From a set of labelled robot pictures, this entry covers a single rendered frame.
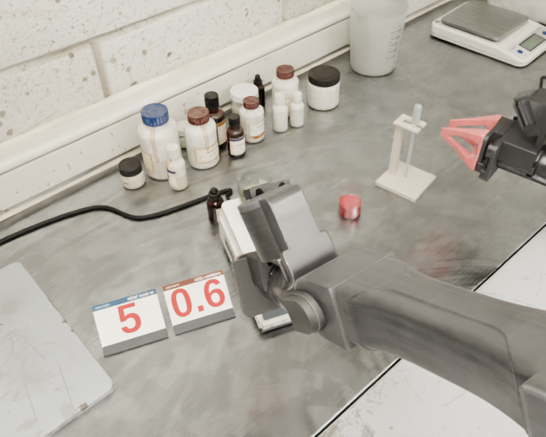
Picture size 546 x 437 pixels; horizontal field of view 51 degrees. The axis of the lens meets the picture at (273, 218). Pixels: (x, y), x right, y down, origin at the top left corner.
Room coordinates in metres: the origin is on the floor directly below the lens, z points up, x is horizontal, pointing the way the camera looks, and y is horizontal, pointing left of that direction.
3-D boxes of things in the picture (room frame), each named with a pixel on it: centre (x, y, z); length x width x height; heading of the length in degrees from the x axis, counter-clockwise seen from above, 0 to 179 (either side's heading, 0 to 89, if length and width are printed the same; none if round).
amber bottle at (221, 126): (0.93, 0.11, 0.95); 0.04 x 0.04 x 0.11
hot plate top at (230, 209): (0.62, 0.01, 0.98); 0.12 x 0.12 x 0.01; 19
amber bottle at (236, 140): (0.89, 0.07, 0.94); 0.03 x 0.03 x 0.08
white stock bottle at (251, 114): (0.94, 0.04, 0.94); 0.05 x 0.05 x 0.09
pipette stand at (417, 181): (0.79, -0.24, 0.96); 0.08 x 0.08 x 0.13; 50
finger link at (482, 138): (0.73, -0.32, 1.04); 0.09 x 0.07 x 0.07; 50
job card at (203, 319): (0.52, 0.11, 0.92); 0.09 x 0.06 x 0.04; 109
